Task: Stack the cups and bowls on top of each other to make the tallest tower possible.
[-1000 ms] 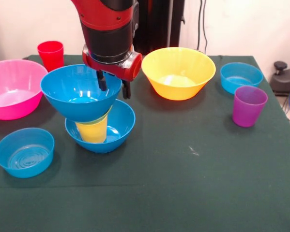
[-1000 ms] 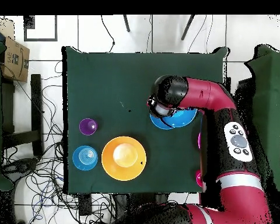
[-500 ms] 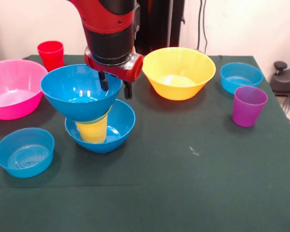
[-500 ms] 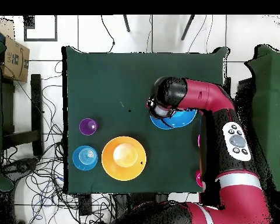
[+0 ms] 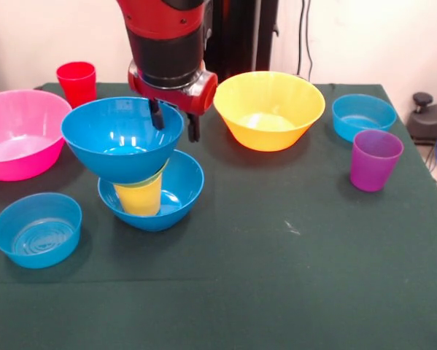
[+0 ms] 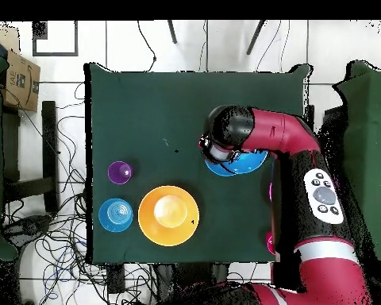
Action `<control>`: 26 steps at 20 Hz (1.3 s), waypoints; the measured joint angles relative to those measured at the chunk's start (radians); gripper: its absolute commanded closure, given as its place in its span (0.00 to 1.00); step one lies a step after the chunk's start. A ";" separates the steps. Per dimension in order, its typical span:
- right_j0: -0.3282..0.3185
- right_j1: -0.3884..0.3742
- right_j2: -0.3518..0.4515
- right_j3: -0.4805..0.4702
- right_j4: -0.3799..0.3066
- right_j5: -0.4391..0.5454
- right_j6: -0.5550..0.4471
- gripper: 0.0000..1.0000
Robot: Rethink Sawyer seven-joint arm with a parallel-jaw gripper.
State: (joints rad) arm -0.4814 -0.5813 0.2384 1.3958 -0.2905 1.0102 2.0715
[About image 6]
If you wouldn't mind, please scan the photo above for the blue plastic bowl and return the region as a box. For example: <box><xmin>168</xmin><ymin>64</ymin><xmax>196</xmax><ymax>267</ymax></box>
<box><xmin>204</xmin><ymin>159</ymin><xmax>237</xmax><ymax>178</ymax></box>
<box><xmin>221</xmin><ymin>149</ymin><xmax>270</xmax><ymax>175</ymax></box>

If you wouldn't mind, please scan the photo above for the purple plastic cup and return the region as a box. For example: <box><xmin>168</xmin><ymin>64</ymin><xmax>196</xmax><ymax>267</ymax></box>
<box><xmin>106</xmin><ymin>160</ymin><xmax>134</xmax><ymax>185</ymax></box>

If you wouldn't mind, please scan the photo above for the dark green table cloth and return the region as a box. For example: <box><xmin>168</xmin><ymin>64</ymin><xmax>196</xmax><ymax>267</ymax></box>
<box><xmin>83</xmin><ymin>62</ymin><xmax>314</xmax><ymax>265</ymax></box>

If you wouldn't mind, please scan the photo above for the large orange plastic bowl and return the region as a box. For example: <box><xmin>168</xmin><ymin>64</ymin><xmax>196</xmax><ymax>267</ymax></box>
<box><xmin>137</xmin><ymin>184</ymin><xmax>200</xmax><ymax>248</ymax></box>

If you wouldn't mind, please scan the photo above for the translucent blue shallow bowl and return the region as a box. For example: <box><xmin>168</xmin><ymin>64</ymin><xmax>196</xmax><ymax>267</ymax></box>
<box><xmin>98</xmin><ymin>197</ymin><xmax>134</xmax><ymax>234</ymax></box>

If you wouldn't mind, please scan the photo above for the dark grey tripod leg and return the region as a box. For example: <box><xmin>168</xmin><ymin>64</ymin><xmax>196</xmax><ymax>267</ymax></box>
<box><xmin>167</xmin><ymin>20</ymin><xmax>179</xmax><ymax>44</ymax></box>
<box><xmin>245</xmin><ymin>20</ymin><xmax>267</xmax><ymax>56</ymax></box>

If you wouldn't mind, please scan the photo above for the red plastic cup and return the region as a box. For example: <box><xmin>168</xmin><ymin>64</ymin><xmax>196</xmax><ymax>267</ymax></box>
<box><xmin>265</xmin><ymin>231</ymin><xmax>276</xmax><ymax>255</ymax></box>

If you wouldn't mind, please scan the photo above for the black table foot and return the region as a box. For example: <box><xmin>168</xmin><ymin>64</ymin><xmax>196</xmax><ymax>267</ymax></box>
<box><xmin>106</xmin><ymin>263</ymin><xmax>126</xmax><ymax>295</ymax></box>

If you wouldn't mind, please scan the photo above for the cardboard box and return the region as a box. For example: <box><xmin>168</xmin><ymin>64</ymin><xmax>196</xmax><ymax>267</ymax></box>
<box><xmin>0</xmin><ymin>48</ymin><xmax>41</xmax><ymax>113</ymax></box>

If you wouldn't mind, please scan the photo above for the thin black cable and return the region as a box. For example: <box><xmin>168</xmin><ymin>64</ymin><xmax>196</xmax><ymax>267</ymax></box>
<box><xmin>137</xmin><ymin>20</ymin><xmax>157</xmax><ymax>72</ymax></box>

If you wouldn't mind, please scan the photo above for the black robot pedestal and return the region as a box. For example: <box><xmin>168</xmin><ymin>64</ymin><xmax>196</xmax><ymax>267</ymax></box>
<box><xmin>152</xmin><ymin>262</ymin><xmax>231</xmax><ymax>305</ymax></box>

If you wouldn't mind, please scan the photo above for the tangle of floor cables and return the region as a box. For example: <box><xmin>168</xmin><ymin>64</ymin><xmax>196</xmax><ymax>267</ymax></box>
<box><xmin>2</xmin><ymin>82</ymin><xmax>153</xmax><ymax>305</ymax></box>

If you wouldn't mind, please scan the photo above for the black stool frame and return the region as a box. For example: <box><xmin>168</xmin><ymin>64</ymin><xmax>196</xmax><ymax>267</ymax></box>
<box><xmin>1</xmin><ymin>100</ymin><xmax>60</xmax><ymax>214</ymax></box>

